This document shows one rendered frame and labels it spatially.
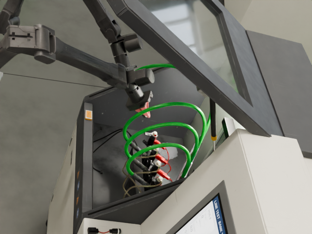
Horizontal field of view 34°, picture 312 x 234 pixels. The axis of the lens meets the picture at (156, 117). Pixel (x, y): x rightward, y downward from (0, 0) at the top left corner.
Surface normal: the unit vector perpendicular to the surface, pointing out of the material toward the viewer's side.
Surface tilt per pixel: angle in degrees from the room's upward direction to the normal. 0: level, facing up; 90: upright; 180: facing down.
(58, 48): 38
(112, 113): 90
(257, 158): 0
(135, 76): 51
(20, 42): 25
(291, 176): 0
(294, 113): 0
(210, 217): 76
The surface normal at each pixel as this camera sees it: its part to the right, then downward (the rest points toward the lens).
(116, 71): 0.81, -0.26
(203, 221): -0.84, -0.34
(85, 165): 0.32, -0.70
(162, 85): 0.08, 0.69
